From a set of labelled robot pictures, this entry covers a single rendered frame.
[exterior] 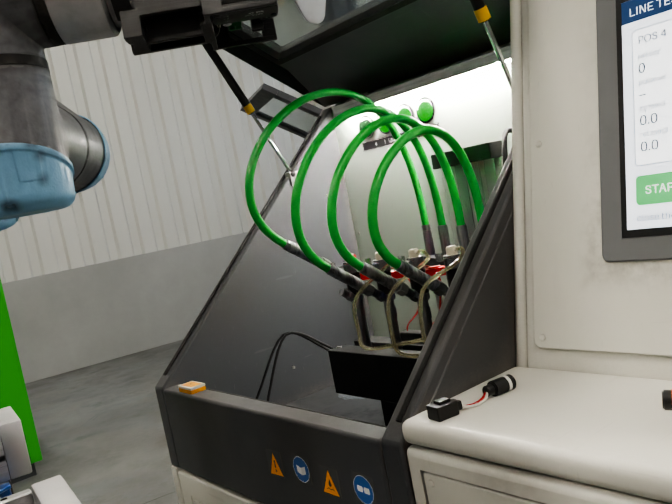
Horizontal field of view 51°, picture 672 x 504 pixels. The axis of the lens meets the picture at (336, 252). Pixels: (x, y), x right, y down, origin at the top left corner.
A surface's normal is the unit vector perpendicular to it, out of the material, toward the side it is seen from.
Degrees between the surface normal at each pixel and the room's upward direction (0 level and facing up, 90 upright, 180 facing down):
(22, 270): 90
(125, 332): 90
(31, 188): 92
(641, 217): 76
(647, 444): 0
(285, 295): 90
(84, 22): 148
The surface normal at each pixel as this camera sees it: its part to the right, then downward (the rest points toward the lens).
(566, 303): -0.79, -0.04
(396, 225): -0.76, 0.20
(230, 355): 0.61, -0.05
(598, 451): -0.18, -0.98
